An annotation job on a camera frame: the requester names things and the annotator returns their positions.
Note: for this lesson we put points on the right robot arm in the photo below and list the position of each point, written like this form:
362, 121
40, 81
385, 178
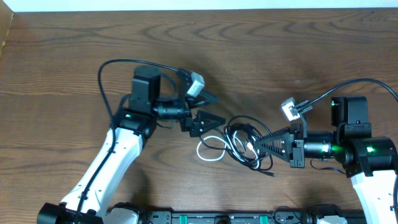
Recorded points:
369, 162

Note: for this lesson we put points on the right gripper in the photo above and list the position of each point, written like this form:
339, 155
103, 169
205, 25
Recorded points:
295, 130

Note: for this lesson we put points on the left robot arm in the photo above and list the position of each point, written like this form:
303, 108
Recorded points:
130, 127

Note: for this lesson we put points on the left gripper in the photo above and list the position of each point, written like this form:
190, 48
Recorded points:
194, 127

